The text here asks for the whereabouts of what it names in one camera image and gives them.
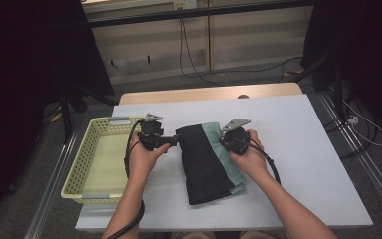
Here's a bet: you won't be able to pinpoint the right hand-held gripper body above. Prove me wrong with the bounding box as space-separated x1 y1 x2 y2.
219 119 252 156

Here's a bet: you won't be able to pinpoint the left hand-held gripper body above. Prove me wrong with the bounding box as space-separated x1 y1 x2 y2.
137 113 172 152

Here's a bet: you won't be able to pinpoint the black and green shirt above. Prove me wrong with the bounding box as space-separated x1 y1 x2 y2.
175 121 248 206

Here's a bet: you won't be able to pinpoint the yellow plastic basket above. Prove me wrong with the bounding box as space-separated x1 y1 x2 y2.
60 116 151 204

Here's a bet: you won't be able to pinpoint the person's right hand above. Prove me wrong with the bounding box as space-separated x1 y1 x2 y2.
230 128 271 183

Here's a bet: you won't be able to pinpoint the person's left hand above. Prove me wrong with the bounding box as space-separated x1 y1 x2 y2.
127 132 172 181

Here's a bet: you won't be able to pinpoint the black tripod stand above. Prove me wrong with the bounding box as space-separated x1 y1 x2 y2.
58 83 120 143

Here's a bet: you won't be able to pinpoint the person's beige trousers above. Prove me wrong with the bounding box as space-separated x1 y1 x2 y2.
170 229 291 239

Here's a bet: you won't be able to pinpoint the beige wooden cabinet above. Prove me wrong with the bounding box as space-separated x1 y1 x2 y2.
81 0 314 86

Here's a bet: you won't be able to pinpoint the black metal stand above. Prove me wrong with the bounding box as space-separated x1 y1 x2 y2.
291 49 349 123

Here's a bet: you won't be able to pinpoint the black horizontal bar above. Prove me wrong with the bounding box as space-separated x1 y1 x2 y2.
87 0 314 29

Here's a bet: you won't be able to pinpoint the large black curtain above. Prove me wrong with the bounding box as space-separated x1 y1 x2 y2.
0 0 115 233

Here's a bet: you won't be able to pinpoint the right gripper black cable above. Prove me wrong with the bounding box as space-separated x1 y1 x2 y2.
249 138 283 186

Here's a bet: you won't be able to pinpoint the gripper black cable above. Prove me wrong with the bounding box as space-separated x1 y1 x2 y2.
107 119 147 239
249 138 283 186

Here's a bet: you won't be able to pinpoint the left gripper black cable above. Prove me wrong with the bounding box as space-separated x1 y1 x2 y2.
107 119 147 239

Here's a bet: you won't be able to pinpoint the black hanging wall cable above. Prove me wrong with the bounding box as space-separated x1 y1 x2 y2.
178 16 304 88

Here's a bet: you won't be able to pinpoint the aluminium floor rail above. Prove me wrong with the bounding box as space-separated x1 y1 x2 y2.
23 130 81 239
316 91 382 217

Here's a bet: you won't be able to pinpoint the black floor cable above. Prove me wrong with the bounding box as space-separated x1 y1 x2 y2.
322 109 379 160

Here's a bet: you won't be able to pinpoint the white wall socket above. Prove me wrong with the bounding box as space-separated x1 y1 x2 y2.
173 0 198 10

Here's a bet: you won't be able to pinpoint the white floor cable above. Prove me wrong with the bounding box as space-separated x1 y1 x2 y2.
341 99 382 148

